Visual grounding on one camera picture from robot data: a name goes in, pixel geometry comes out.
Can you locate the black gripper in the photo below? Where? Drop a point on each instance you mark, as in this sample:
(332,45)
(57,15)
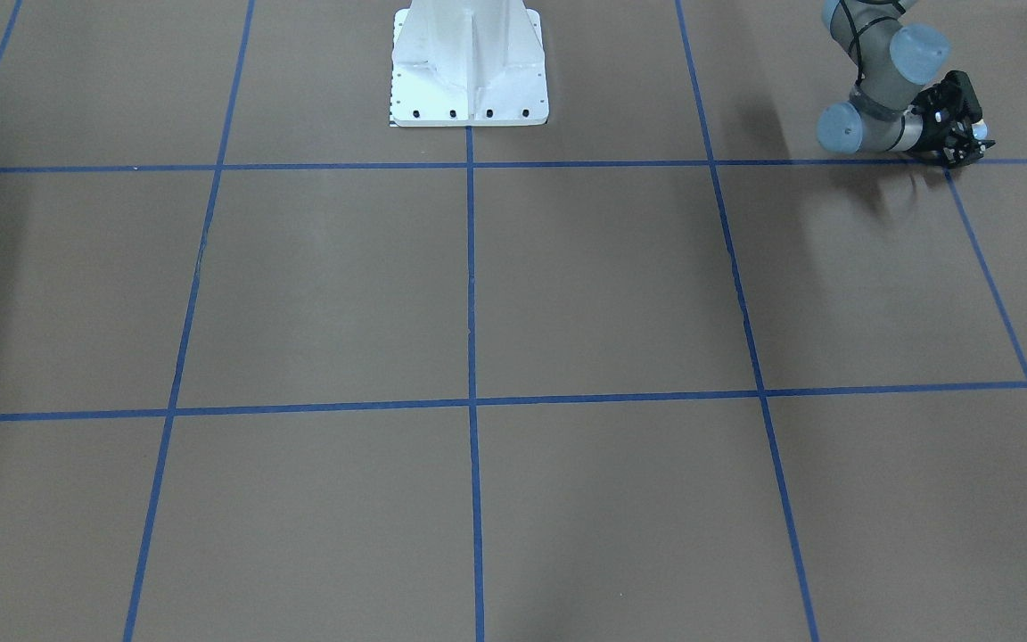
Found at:
(930,136)

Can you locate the blue and cream bell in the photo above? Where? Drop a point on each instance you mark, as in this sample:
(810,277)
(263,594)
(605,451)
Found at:
(981,131)

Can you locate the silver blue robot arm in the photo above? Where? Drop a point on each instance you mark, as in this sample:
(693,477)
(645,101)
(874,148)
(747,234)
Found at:
(900,102)

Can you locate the white pedestal column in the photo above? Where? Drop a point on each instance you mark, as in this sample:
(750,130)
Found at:
(458,64)

